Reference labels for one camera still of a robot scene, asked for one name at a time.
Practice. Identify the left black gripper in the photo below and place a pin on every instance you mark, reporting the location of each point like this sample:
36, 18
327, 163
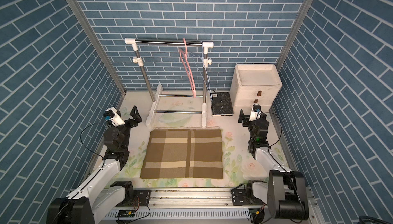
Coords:
133, 124

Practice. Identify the small green circuit board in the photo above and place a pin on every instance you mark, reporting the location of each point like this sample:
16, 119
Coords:
125, 214

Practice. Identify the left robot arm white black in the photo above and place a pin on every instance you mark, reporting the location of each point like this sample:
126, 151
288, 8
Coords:
87, 204

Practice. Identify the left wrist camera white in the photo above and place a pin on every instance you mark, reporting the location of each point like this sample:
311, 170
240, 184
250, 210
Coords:
112, 117

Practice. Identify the brown plaid scarf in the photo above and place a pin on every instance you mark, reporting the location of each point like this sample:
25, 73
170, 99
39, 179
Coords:
183, 153

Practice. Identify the metal clothes rack white joints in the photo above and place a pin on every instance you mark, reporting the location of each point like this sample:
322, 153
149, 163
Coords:
160, 70

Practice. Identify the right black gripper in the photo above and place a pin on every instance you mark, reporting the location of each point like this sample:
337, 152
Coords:
246, 119

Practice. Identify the white drawer cabinet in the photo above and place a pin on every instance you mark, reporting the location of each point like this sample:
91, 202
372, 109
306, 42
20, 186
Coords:
254, 84

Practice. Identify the black digital scale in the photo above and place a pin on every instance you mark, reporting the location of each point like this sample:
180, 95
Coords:
221, 104

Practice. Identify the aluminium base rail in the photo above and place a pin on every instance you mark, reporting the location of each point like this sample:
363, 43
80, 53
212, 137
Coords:
194, 199

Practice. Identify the blue wire clothes hanger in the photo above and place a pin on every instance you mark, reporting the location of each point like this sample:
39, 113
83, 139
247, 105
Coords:
198, 61

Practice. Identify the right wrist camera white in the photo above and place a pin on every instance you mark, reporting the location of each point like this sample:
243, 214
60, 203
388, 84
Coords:
255, 112

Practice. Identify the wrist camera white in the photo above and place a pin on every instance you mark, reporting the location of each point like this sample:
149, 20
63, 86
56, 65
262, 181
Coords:
112, 117
255, 112

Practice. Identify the floral table mat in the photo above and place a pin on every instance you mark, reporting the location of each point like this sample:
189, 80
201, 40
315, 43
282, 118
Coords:
238, 164

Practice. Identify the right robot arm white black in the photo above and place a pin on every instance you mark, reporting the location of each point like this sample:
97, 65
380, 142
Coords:
284, 195

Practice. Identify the pink clothes hanger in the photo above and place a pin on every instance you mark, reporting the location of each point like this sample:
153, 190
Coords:
184, 59

